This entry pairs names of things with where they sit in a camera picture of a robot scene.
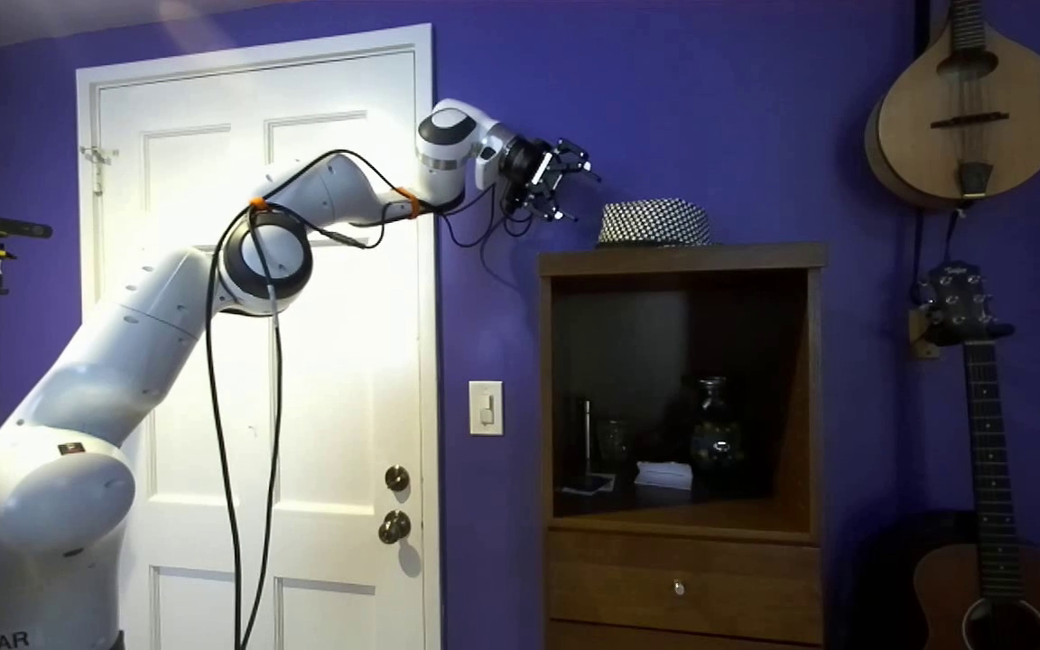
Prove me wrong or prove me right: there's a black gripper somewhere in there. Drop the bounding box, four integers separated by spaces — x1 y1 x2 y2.
494 126 596 229

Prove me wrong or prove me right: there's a black white checkered hat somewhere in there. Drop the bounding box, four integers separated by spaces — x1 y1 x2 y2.
596 195 714 251

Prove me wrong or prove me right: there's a brown wooden shelf cabinet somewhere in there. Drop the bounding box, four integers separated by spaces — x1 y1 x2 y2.
534 244 830 650

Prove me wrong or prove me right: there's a metal stand ornament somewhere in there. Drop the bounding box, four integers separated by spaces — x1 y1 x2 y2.
558 395 642 499

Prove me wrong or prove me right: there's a white panelled door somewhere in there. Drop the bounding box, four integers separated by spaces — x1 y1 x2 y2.
74 21 446 650

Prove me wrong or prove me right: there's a small white object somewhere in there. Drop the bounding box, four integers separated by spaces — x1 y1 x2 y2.
634 457 702 495

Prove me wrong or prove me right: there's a brass door knob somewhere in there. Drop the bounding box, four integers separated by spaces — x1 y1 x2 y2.
375 505 417 549

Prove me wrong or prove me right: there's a wooden mandolin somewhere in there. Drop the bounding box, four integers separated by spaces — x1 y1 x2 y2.
862 0 1040 218

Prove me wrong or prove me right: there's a metal door hook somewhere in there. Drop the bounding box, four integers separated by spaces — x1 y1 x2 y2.
75 142 122 201

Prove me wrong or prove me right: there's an acoustic guitar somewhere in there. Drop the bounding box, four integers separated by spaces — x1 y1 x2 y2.
868 259 1040 650

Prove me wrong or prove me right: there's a white light switch plate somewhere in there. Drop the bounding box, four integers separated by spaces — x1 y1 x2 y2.
466 375 510 440

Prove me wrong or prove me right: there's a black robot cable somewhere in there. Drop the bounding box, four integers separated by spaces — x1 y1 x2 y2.
198 146 430 650

